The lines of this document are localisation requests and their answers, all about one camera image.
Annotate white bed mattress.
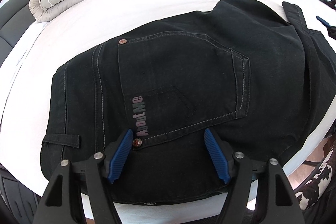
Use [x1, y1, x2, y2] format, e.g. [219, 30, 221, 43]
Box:
[0, 0, 336, 224]

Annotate black denim pants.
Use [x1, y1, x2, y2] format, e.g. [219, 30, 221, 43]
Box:
[41, 0, 335, 204]

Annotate dark grey padded headboard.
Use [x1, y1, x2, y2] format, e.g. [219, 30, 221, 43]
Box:
[0, 0, 35, 64]

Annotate dark bedside cabinet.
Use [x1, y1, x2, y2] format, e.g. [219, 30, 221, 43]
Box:
[1, 166, 39, 223]

